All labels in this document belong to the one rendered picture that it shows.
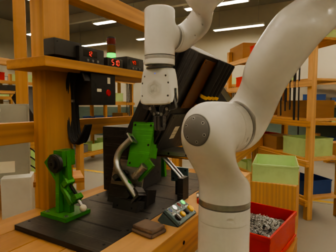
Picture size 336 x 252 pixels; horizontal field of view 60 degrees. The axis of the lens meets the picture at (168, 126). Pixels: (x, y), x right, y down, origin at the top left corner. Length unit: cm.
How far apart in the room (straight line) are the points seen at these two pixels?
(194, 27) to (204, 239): 55
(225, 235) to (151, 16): 56
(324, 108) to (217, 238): 338
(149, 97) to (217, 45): 1005
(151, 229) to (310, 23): 78
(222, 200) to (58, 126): 93
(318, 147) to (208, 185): 334
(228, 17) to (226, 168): 1039
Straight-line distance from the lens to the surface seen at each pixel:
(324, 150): 401
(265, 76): 61
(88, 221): 123
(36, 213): 144
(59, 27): 146
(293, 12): 62
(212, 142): 57
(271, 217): 137
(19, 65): 135
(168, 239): 107
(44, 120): 137
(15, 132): 139
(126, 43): 1258
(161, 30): 80
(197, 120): 58
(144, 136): 133
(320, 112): 392
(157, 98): 79
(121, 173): 134
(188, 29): 87
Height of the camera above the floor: 135
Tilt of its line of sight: 4 degrees down
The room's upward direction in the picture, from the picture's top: straight up
